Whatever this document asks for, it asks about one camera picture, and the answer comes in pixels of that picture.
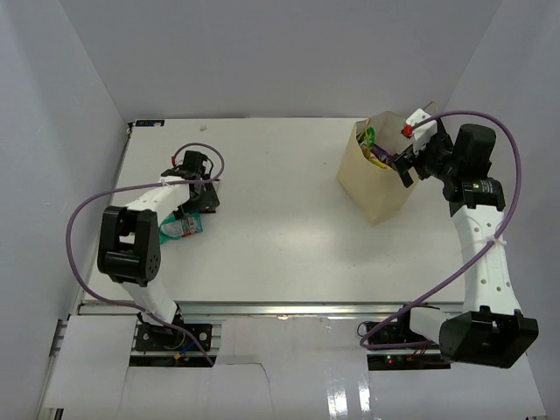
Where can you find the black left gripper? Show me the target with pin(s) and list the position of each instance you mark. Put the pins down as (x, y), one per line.
(207, 199)

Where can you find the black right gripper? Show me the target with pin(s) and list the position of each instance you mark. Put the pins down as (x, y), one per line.
(403, 162)

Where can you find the purple Fox's cherry candy bag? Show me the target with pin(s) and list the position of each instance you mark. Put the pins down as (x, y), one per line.
(381, 155)

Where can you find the yellow M&M's packet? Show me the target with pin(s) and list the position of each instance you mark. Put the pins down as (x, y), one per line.
(379, 164)

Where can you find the green yellow Fox's candy bag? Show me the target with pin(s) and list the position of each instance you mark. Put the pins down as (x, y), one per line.
(366, 140)

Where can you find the teal snack packet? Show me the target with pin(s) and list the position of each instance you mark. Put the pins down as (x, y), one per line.
(173, 228)

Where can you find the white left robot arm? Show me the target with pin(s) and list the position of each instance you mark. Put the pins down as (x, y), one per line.
(129, 250)

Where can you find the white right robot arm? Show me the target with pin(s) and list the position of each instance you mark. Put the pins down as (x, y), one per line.
(491, 329)

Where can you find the brown paper bag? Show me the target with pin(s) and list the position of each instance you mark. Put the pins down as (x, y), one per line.
(378, 193)

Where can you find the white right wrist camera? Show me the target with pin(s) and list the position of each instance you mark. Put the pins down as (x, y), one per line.
(418, 131)

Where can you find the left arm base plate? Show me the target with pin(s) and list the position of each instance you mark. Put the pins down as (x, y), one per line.
(173, 346)

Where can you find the aluminium front rail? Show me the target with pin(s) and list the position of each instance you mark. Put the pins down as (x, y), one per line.
(226, 309)

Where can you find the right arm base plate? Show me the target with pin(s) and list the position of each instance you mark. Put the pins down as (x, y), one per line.
(408, 352)

